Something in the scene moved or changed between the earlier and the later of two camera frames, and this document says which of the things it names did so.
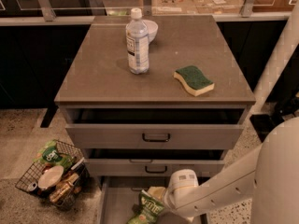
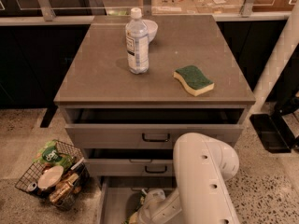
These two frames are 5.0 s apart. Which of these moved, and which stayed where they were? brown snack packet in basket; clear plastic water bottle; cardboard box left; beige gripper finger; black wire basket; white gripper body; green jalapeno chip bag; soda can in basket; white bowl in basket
Moved: beige gripper finger; white gripper body; green jalapeno chip bag
Stayed: soda can in basket; clear plastic water bottle; cardboard box left; white bowl in basket; brown snack packet in basket; black wire basket
